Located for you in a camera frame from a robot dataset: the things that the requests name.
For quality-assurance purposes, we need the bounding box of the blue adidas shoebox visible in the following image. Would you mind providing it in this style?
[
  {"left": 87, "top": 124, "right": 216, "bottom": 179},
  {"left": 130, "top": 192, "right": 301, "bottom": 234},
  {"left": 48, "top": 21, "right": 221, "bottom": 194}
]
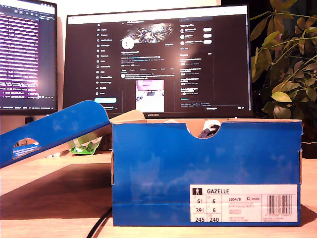
[{"left": 0, "top": 100, "right": 303, "bottom": 228}]

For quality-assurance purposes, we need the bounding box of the dark sneaker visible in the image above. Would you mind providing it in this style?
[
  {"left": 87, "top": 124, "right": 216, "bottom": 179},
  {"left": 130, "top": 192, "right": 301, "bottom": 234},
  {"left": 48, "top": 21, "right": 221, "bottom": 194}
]
[{"left": 198, "top": 120, "right": 221, "bottom": 139}]

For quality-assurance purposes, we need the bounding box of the black Huawei computer monitor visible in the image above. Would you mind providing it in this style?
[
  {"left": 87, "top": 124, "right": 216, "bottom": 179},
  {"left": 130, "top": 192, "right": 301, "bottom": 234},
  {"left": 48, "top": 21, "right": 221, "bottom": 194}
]
[{"left": 62, "top": 4, "right": 255, "bottom": 120}]

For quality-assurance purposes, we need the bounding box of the green crumpled packet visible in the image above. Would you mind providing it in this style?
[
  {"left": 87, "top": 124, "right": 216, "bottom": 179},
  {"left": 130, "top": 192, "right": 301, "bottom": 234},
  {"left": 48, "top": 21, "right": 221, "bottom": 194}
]
[{"left": 70, "top": 137, "right": 103, "bottom": 155}]

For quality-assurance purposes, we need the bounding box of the green leafy houseplant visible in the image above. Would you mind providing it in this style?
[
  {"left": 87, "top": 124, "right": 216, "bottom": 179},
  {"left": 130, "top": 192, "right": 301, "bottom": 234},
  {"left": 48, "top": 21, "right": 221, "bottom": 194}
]
[{"left": 249, "top": 0, "right": 317, "bottom": 143}]

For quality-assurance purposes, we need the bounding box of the computer monitor with purple text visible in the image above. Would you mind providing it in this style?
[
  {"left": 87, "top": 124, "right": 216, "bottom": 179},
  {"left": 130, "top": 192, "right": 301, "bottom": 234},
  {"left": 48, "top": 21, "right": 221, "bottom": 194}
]
[{"left": 0, "top": 0, "right": 58, "bottom": 116}]

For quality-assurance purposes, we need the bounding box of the dark plant pot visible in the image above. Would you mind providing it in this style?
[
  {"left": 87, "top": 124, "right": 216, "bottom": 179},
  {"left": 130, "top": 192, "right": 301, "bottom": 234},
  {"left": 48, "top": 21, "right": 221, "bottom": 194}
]
[{"left": 301, "top": 141, "right": 317, "bottom": 159}]

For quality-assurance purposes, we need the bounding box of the black cable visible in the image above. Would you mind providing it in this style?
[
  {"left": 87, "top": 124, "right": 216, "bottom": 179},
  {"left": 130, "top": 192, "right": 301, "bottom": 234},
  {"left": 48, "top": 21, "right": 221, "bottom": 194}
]
[{"left": 86, "top": 207, "right": 113, "bottom": 238}]

